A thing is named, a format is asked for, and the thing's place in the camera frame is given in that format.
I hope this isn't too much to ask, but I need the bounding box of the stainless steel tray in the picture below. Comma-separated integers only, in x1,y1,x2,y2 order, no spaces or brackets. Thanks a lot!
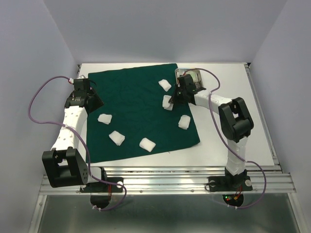
175,68,206,92

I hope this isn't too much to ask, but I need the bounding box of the white gauze pad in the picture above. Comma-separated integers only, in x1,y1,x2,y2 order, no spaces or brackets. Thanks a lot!
178,115,191,130
109,131,125,146
139,138,156,152
158,79,172,92
97,114,112,125
162,95,173,111

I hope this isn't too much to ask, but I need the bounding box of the clear bag of swabs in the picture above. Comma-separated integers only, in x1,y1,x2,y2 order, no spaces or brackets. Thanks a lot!
186,70,200,82

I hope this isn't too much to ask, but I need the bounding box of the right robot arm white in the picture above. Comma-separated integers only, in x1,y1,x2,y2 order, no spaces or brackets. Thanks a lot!
170,74,254,192

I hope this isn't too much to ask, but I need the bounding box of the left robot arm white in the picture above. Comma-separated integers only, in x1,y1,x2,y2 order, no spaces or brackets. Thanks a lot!
42,75,108,191

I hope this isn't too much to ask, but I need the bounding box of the green surgical drape cloth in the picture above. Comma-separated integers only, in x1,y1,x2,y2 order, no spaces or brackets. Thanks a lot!
86,64,200,163

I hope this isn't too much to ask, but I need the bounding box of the white gauze pad top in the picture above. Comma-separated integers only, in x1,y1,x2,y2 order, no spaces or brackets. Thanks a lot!
158,79,172,92

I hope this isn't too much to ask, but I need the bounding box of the white gauze pad bottom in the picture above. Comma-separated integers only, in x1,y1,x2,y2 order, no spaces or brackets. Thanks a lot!
139,138,156,152

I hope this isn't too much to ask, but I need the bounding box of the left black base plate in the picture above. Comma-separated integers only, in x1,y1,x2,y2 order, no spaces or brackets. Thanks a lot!
80,177,124,193

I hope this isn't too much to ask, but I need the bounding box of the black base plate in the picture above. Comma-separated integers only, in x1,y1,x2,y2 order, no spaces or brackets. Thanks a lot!
80,177,124,193
207,176,253,192

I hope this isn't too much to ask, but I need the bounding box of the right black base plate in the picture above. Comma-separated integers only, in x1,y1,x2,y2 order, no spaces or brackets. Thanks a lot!
207,176,253,192

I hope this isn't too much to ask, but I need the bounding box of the aluminium frame rail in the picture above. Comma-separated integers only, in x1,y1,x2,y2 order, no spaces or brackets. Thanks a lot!
38,166,297,196

